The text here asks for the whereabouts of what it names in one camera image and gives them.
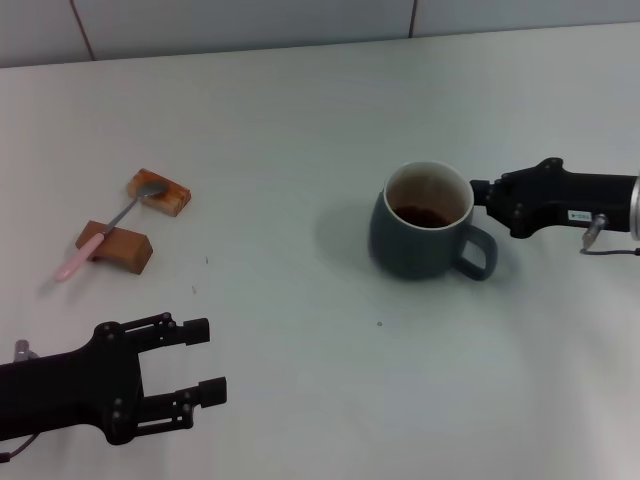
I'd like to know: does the light wooden block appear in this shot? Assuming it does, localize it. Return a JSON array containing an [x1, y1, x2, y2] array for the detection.
[[126, 168, 193, 219]]

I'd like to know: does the grey ceramic coffee cup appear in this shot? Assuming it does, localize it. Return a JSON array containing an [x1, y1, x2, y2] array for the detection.
[[368, 160, 500, 283]]

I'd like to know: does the left wrist cable with plug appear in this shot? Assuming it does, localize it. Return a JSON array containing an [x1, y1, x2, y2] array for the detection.
[[0, 339, 40, 464]]

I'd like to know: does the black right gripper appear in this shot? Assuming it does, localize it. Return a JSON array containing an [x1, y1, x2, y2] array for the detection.
[[470, 157, 640, 240]]

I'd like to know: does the pink handled metal spoon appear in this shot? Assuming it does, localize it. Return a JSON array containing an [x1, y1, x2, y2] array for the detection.
[[55, 182, 169, 284]]

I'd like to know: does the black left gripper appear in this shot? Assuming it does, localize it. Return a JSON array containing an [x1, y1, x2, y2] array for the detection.
[[0, 312, 229, 446]]

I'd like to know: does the dark arched wooden block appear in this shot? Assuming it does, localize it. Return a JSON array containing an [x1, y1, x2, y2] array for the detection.
[[75, 220, 154, 276]]

